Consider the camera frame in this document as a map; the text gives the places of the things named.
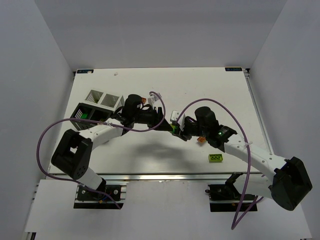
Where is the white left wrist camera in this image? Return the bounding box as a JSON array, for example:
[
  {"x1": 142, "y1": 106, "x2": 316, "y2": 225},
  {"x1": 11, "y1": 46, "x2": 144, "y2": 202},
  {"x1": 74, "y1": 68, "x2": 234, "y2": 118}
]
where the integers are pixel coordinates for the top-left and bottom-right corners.
[{"x1": 147, "y1": 91, "x2": 162, "y2": 108}]

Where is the blue corner sticker left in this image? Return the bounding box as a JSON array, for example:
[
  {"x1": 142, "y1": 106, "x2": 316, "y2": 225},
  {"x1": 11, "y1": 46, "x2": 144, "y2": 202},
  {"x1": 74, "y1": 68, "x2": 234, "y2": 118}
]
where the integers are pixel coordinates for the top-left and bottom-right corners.
[{"x1": 76, "y1": 69, "x2": 94, "y2": 74}]

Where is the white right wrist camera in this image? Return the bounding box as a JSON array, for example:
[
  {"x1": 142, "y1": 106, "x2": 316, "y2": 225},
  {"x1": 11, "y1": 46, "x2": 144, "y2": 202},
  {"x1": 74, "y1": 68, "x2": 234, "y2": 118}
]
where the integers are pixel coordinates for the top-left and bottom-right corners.
[{"x1": 170, "y1": 110, "x2": 186, "y2": 131}]

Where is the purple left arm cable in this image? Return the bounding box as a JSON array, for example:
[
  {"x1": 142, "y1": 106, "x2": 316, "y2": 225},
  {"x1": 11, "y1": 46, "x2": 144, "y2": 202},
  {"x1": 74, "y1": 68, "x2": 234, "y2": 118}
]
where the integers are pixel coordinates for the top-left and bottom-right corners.
[{"x1": 36, "y1": 91, "x2": 167, "y2": 210}]

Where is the right side table rail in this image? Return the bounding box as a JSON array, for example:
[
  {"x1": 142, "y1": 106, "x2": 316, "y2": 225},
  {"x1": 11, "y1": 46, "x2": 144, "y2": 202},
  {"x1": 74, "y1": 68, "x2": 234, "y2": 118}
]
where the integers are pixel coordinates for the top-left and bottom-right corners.
[{"x1": 243, "y1": 68, "x2": 274, "y2": 154}]

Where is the orange lego brick with lime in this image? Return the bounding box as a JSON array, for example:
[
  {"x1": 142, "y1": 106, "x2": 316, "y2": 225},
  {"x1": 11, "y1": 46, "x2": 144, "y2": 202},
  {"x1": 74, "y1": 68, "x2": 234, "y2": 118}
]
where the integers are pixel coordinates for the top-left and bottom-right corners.
[{"x1": 197, "y1": 137, "x2": 206, "y2": 144}]

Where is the aluminium table edge rail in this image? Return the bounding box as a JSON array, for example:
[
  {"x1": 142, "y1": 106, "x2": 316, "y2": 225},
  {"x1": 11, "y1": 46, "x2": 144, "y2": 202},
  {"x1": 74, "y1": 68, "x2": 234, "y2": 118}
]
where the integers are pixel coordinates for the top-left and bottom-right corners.
[{"x1": 46, "y1": 172, "x2": 268, "y2": 184}]

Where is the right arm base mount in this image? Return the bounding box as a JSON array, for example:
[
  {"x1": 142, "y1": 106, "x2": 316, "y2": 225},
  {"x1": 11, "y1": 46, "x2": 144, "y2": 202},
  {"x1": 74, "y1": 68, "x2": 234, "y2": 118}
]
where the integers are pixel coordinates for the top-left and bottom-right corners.
[{"x1": 205, "y1": 172, "x2": 244, "y2": 213}]

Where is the green two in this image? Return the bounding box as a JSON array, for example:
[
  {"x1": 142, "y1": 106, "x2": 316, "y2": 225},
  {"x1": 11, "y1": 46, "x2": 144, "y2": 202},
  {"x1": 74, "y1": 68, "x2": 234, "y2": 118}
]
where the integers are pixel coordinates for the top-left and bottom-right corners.
[{"x1": 80, "y1": 113, "x2": 88, "y2": 119}]

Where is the lime green printed lego stack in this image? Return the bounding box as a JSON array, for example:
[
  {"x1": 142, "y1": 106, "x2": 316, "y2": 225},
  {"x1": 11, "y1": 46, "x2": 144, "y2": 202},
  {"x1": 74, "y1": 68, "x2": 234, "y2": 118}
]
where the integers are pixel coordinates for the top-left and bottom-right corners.
[{"x1": 170, "y1": 123, "x2": 180, "y2": 134}]

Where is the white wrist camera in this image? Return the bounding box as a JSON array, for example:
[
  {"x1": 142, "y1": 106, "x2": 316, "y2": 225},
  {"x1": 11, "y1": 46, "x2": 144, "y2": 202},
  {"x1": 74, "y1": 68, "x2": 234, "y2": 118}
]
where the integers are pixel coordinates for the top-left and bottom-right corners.
[
  {"x1": 147, "y1": 91, "x2": 162, "y2": 108},
  {"x1": 170, "y1": 110, "x2": 186, "y2": 131}
]

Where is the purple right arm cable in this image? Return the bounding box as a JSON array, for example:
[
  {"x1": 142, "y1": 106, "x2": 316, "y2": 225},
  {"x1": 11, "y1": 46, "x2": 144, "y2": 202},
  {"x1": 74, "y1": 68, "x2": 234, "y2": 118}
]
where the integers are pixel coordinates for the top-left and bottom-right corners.
[{"x1": 174, "y1": 98, "x2": 266, "y2": 230}]

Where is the white slotted container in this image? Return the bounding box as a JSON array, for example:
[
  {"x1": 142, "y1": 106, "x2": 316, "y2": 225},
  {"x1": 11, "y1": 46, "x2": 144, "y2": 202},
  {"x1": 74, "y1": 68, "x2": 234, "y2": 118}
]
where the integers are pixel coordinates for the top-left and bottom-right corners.
[{"x1": 84, "y1": 89, "x2": 125, "y2": 112}]

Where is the black slotted container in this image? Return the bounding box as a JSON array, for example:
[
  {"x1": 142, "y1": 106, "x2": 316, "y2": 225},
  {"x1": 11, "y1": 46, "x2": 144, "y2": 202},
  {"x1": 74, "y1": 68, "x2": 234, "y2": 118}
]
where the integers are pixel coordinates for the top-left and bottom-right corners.
[{"x1": 71, "y1": 103, "x2": 113, "y2": 131}]

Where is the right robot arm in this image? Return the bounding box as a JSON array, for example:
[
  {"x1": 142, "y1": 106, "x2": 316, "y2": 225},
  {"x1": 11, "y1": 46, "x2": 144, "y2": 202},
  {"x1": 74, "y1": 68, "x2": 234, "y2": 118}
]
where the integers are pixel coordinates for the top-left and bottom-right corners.
[{"x1": 170, "y1": 106, "x2": 313, "y2": 211}]

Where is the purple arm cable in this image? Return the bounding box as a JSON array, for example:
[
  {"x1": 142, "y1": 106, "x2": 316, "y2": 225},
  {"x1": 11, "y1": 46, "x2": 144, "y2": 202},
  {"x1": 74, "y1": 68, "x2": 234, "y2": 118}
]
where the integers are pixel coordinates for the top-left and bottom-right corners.
[
  {"x1": 174, "y1": 98, "x2": 266, "y2": 230},
  {"x1": 36, "y1": 91, "x2": 167, "y2": 210}
]

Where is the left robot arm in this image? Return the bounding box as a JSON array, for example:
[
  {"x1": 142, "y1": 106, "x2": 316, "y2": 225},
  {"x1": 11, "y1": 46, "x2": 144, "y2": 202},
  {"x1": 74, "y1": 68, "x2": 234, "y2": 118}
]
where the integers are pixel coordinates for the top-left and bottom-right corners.
[{"x1": 51, "y1": 94, "x2": 172, "y2": 194}]

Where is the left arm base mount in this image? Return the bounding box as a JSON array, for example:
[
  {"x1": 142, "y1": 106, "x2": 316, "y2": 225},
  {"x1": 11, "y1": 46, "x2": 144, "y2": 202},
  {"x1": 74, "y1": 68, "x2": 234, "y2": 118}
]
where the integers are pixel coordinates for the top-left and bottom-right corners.
[{"x1": 73, "y1": 184, "x2": 126, "y2": 210}]

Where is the lime long lego brick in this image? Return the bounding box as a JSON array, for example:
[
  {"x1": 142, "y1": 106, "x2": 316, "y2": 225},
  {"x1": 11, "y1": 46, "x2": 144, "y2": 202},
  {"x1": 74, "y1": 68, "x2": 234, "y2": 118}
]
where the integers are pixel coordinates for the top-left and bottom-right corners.
[{"x1": 208, "y1": 153, "x2": 224, "y2": 163}]

